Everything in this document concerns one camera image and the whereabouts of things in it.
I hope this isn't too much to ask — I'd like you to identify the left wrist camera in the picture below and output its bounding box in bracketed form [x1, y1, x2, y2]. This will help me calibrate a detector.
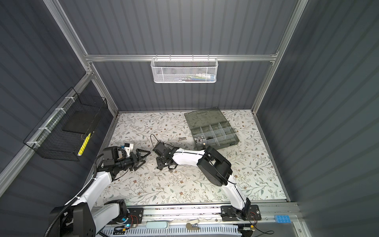
[123, 143, 134, 157]

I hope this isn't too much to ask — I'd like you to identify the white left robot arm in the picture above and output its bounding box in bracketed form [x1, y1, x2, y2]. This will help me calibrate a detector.
[44, 146, 150, 237]

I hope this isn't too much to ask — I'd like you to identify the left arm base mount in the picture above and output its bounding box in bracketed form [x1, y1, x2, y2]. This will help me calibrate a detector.
[108, 207, 144, 226]

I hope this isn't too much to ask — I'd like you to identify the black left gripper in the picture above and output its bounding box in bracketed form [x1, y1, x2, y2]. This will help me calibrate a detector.
[115, 149, 150, 172]

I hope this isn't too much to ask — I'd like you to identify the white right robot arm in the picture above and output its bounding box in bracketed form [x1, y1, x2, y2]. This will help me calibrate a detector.
[153, 142, 251, 220]

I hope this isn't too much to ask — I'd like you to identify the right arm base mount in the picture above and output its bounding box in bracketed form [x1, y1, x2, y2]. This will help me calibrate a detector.
[221, 205, 262, 222]

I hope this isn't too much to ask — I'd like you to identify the black wire wall basket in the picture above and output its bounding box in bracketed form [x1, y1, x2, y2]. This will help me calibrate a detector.
[24, 89, 108, 162]

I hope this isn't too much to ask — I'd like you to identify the yellow marker in basket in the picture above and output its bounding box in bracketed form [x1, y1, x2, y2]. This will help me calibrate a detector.
[77, 133, 92, 157]

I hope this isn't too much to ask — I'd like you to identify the clear green organizer box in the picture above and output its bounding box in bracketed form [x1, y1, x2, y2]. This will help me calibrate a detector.
[185, 107, 239, 150]

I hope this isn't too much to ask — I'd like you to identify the blue lego-like block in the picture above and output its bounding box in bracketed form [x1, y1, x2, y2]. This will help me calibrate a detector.
[274, 215, 291, 224]

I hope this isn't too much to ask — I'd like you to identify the white wire mesh basket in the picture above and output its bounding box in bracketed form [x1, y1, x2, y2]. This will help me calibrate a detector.
[151, 57, 219, 84]

